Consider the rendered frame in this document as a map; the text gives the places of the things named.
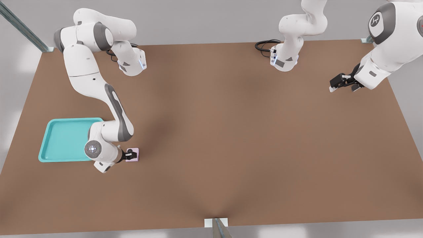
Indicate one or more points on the pale lilac phone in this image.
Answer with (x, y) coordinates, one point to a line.
(135, 159)

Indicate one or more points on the pale blue-green tray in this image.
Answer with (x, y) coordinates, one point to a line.
(66, 140)

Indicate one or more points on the silver frame post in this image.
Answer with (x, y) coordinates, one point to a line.
(23, 28)
(366, 40)
(218, 228)

